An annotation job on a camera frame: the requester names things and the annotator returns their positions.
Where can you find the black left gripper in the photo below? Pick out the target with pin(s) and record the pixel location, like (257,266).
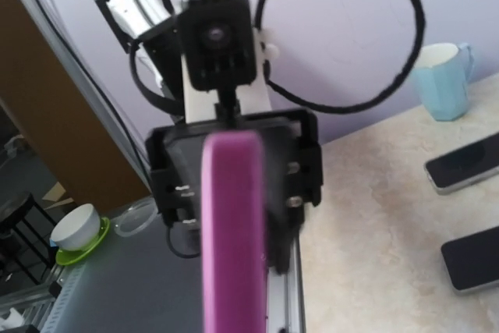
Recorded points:
(293,172)

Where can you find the black phone landscape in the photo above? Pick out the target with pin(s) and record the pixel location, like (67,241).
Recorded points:
(232,233)

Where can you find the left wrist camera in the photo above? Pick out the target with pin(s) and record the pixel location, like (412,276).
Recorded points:
(222,59)

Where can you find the white bowl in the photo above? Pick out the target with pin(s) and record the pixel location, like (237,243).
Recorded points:
(77,229)

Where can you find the black stool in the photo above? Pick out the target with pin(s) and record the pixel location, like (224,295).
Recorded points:
(14,220)

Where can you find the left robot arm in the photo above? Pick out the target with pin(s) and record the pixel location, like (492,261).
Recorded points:
(147,31)

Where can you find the light blue cup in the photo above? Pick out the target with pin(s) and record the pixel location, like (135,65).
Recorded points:
(442,74)

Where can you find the brown wooden board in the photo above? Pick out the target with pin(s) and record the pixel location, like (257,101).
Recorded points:
(44,103)

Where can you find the black phone clear case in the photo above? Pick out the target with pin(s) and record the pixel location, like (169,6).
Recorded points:
(464,166)

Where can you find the front aluminium rail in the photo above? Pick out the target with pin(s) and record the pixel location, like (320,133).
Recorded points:
(285,300)

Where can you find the clear plastic lid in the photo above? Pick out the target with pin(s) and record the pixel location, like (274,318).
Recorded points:
(136,218)

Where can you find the green saucer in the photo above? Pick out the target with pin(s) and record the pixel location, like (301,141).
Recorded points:
(67,258)

